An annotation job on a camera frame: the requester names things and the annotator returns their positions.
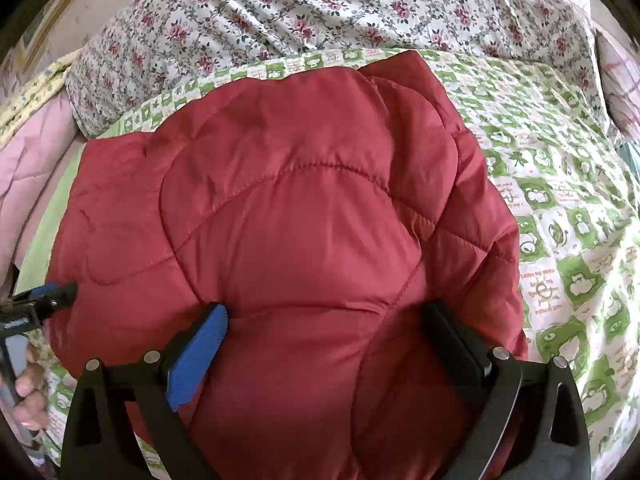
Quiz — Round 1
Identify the floral rose quilt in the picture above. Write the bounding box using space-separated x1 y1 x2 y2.
65 0 611 138

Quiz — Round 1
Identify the green checked bedsheet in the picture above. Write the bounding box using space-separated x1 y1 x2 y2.
20 47 640 480

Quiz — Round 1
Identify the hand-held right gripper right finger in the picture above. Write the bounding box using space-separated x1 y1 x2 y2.
422 300 593 480

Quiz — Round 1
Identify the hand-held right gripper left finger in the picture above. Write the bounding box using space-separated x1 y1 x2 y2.
59 301 230 480

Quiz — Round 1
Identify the person's left hand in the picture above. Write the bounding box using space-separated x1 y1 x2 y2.
14 346 52 433

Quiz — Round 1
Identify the pink blanket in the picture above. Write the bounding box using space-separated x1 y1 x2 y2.
0 92 86 271

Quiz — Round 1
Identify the gold framed wall picture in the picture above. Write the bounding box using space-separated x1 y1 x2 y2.
0 0 108 78

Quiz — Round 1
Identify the pink checked pillow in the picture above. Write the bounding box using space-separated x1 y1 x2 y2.
596 30 640 138

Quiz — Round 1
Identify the yellow patterned cloth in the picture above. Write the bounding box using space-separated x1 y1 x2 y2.
0 52 76 141

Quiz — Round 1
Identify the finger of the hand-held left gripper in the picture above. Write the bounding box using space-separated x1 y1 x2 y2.
10 282 79 312

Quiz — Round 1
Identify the red quilted jacket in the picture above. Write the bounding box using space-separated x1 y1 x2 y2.
45 50 528 480

